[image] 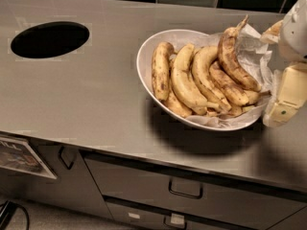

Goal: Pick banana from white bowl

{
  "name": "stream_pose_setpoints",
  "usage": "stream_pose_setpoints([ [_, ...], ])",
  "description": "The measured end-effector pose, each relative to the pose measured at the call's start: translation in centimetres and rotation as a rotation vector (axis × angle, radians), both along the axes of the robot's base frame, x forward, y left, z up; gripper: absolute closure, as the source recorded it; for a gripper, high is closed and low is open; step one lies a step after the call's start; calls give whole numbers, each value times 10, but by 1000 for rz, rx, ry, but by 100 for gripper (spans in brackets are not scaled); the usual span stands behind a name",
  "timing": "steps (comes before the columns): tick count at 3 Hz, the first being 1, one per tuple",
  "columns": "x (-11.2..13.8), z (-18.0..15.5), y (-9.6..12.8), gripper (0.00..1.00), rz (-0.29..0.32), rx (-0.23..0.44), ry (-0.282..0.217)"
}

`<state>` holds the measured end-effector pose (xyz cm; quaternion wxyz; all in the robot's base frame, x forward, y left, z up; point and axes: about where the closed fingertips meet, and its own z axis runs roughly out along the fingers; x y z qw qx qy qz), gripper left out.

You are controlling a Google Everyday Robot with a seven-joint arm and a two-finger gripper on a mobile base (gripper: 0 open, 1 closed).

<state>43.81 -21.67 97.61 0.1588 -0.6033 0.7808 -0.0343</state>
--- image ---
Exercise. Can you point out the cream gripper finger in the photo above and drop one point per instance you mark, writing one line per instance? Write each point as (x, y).
(271, 35)
(288, 96)

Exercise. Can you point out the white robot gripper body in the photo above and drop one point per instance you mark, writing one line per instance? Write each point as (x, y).
(294, 37)

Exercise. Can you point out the brown spotted banana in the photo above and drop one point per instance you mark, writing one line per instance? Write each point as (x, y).
(227, 85)
(228, 59)

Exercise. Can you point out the small banana at right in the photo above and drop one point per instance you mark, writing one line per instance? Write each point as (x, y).
(254, 97)

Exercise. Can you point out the yellow middle banana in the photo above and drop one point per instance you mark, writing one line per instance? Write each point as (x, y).
(202, 61)

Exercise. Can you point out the white oval bowl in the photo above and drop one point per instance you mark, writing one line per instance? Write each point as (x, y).
(144, 63)

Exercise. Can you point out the large yellow curved banana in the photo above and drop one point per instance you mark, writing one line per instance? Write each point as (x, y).
(183, 84)

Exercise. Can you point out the leftmost spotted banana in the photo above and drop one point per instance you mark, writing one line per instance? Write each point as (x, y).
(161, 70)

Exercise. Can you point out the banana under left ones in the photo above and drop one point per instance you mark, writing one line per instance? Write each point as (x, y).
(176, 106)

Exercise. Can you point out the white crumpled paper liner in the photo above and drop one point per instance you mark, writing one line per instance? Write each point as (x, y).
(254, 56)

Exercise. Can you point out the upper grey drawer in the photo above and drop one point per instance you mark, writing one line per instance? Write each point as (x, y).
(218, 201)

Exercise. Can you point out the grey drawer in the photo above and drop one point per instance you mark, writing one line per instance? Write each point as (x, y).
(156, 218)
(218, 201)

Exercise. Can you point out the lower grey drawer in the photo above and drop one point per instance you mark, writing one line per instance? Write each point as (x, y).
(156, 218)

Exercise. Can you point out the round black counter hole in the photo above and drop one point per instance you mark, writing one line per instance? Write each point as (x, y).
(50, 40)

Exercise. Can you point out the grey cabinet door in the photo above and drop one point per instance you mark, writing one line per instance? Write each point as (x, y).
(73, 189)

